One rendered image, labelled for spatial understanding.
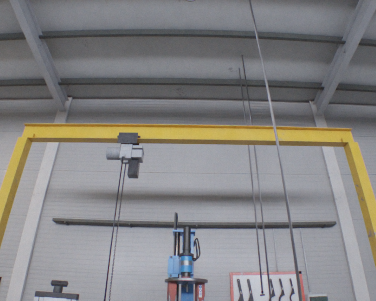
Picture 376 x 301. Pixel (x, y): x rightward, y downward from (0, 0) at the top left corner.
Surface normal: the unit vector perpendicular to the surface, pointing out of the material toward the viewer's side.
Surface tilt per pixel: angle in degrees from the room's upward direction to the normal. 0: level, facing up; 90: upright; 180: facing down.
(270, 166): 90
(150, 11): 174
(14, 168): 90
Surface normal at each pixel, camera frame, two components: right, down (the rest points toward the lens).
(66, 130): 0.01, -0.50
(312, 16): -0.01, 0.81
